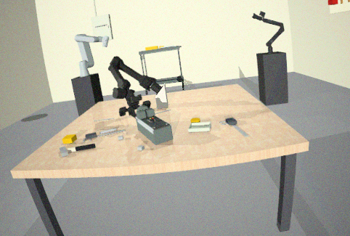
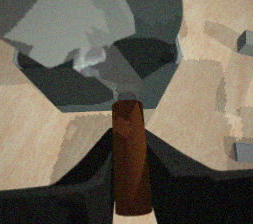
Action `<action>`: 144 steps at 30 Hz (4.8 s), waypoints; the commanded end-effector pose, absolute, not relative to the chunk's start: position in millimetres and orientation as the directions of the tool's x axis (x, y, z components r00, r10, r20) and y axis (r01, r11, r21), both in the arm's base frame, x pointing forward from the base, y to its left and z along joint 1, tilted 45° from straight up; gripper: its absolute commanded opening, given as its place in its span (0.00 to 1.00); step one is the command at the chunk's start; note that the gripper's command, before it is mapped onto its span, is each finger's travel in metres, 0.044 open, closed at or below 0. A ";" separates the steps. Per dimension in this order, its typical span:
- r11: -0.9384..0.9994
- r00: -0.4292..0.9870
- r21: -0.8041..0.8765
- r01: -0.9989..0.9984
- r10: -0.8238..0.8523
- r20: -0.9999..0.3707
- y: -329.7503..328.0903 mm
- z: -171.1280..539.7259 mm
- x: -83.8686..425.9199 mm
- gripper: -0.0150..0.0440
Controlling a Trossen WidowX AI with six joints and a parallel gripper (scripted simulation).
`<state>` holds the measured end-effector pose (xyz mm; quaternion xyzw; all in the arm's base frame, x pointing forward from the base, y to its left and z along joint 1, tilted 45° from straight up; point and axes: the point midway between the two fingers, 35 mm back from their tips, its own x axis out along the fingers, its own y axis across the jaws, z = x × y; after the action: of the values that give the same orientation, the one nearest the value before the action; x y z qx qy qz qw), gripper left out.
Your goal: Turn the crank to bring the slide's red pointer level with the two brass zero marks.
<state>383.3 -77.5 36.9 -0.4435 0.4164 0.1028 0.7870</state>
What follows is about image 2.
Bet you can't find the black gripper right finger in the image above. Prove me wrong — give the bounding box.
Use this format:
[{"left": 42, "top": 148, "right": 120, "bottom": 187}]
[{"left": 145, "top": 129, "right": 253, "bottom": 224}]

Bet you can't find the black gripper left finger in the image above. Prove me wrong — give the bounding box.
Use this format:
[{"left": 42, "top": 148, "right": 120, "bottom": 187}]
[{"left": 0, "top": 128, "right": 115, "bottom": 224}]

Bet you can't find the light grey flat bar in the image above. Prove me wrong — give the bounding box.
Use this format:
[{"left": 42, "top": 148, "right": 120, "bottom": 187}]
[{"left": 233, "top": 142, "right": 253, "bottom": 163}]

